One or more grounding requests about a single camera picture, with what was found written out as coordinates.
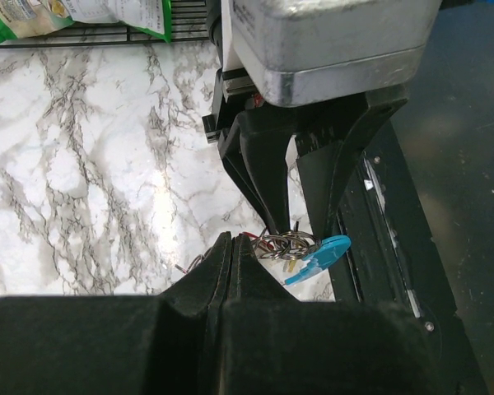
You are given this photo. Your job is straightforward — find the yellow key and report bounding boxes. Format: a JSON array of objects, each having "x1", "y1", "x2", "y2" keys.
[{"x1": 283, "y1": 258, "x2": 298, "y2": 274}]

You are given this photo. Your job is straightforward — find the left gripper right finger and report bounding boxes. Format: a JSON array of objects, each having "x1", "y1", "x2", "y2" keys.
[{"x1": 212, "y1": 236, "x2": 487, "y2": 394}]

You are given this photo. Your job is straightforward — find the blue key tag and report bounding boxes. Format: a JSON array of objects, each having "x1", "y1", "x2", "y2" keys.
[{"x1": 282, "y1": 235, "x2": 352, "y2": 286}]

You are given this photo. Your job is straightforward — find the grey curved keyring holder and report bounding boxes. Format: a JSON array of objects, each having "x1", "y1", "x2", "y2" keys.
[{"x1": 176, "y1": 228, "x2": 318, "y2": 275}]

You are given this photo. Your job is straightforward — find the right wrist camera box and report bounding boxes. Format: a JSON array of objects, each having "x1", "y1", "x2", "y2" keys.
[{"x1": 221, "y1": 0, "x2": 440, "y2": 108}]

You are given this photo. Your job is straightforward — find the black wire basket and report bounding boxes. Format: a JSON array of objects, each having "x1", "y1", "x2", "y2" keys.
[{"x1": 0, "y1": 1, "x2": 208, "y2": 49}]

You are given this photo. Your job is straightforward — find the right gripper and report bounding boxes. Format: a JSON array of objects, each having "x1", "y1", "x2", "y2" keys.
[{"x1": 203, "y1": 1, "x2": 408, "y2": 239}]

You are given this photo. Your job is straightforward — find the green snack packet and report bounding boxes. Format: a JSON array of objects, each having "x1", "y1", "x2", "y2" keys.
[{"x1": 0, "y1": 0, "x2": 172, "y2": 44}]

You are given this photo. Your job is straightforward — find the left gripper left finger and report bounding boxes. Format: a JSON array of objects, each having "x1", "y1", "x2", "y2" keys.
[{"x1": 0, "y1": 233, "x2": 233, "y2": 394}]

